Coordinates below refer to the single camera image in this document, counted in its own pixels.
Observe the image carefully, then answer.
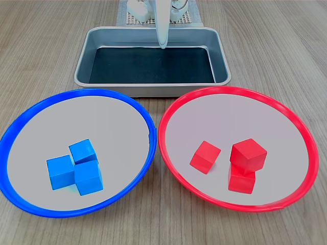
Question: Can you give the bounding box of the blue cube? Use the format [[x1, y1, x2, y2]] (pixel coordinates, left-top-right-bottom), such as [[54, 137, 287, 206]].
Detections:
[[46, 154, 76, 191], [74, 160, 104, 197], [68, 138, 99, 165]]

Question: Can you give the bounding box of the pale perforated plate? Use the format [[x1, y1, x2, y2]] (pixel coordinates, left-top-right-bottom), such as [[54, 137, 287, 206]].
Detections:
[[126, 10, 192, 26]]

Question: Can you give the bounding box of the clear tape strip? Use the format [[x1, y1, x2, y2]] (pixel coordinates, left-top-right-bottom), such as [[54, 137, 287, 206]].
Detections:
[[116, 0, 204, 27]]

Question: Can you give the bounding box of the black mat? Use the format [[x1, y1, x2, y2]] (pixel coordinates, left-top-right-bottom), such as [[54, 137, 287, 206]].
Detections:
[[88, 45, 216, 84]]

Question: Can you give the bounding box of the steel tray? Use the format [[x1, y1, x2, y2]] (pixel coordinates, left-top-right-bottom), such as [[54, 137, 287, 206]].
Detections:
[[73, 26, 232, 98]]

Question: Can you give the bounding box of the red-rimmed white plate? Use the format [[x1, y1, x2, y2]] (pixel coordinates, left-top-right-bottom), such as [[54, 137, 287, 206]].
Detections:
[[157, 86, 320, 213]]

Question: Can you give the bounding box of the blue-rimmed white plate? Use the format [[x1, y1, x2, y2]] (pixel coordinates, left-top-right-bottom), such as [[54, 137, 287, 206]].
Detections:
[[0, 88, 157, 219]]

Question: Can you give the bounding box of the red cube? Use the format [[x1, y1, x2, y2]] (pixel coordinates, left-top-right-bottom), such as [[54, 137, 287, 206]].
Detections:
[[228, 164, 256, 194], [229, 138, 268, 176], [190, 140, 222, 175]]

